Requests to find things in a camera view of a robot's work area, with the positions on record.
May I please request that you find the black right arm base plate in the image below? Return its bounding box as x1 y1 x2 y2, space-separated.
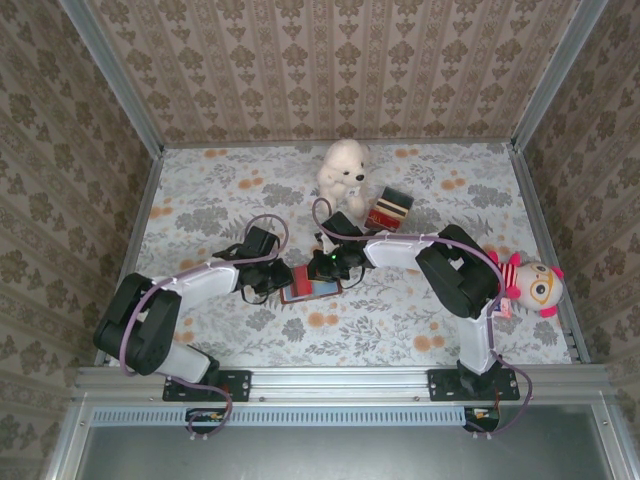
427 368 521 403

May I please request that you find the red credit card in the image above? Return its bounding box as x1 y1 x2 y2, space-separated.
291 266 315 297

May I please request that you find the white plush bear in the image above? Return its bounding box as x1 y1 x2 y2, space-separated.
315 138 372 219

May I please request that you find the aluminium mounting rail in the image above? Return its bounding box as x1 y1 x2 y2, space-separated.
74 364 614 402

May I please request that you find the small circuit board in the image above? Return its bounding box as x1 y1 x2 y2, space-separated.
186 408 225 434
463 406 501 432

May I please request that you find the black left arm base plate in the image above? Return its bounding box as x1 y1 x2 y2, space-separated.
163 368 252 403

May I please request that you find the grey slotted cable duct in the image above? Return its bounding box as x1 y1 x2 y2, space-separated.
92 405 472 428

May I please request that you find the plush doll with glasses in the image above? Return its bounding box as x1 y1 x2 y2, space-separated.
487 251 565 319

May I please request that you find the brown leather card holder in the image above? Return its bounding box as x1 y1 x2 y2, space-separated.
278 264 346 306

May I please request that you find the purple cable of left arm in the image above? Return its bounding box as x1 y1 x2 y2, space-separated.
119 213 291 442

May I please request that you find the grey metal panel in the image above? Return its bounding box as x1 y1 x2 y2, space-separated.
43 399 640 480

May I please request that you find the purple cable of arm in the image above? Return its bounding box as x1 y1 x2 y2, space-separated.
312 196 534 437
119 213 291 442

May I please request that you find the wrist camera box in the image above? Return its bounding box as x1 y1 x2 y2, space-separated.
321 210 365 245
241 225 282 262

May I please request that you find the aluminium frame post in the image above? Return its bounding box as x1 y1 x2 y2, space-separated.
509 0 609 152
57 0 166 156

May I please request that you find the aluminium side rail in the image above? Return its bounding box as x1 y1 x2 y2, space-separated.
506 143 592 364
94 149 166 367

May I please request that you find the floral table cloth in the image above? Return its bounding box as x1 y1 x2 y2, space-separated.
107 142 575 369

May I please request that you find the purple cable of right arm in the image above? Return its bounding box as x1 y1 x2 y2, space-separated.
312 196 534 437

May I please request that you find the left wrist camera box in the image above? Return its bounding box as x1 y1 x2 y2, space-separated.
241 225 282 262

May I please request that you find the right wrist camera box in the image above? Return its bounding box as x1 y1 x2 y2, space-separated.
321 210 365 245

